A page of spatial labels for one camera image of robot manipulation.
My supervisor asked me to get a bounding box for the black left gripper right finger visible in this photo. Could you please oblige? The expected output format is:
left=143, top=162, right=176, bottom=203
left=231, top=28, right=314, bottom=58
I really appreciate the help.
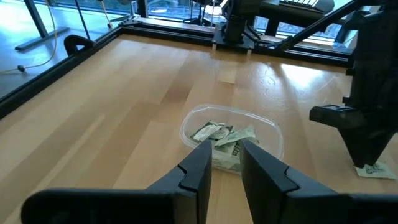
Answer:
left=241, top=139, right=338, bottom=224

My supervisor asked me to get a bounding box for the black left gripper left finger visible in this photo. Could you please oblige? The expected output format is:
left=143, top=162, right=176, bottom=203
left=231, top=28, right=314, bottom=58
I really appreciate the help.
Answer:
left=146, top=140, right=213, bottom=224

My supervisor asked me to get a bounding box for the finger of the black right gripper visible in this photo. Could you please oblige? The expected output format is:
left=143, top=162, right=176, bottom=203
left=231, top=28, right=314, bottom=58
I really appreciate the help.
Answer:
left=337, top=126, right=371, bottom=169
left=369, top=130, right=398, bottom=169

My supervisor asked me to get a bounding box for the clear plastic container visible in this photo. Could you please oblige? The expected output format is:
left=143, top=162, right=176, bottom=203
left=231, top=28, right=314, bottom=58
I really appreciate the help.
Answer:
left=179, top=104, right=284, bottom=175

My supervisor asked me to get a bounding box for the black keyboard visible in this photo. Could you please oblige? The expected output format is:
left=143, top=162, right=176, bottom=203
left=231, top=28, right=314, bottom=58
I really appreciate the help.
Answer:
left=279, top=0, right=335, bottom=14

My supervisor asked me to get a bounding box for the black tripod stand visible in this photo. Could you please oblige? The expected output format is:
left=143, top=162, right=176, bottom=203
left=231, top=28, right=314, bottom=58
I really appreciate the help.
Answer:
left=98, top=0, right=143, bottom=28

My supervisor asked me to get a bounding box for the black clamp hook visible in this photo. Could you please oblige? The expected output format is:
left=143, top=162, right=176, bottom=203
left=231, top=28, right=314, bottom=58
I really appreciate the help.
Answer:
left=63, top=34, right=95, bottom=57

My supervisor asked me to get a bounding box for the grey desk leg foot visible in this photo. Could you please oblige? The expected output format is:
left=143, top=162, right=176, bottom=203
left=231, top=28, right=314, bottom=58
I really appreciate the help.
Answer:
left=14, top=0, right=71, bottom=52

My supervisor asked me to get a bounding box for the black diagonal frame strut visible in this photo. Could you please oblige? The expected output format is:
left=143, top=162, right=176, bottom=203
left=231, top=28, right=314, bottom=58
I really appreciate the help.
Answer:
left=275, top=0, right=365, bottom=52

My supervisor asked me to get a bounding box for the black table edge rail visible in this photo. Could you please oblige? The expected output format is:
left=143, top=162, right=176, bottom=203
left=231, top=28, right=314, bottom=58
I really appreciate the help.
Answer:
left=0, top=17, right=357, bottom=121

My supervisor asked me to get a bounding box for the yellow cable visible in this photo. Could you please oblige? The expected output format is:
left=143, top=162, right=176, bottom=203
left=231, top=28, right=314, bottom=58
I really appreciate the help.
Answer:
left=0, top=0, right=59, bottom=75

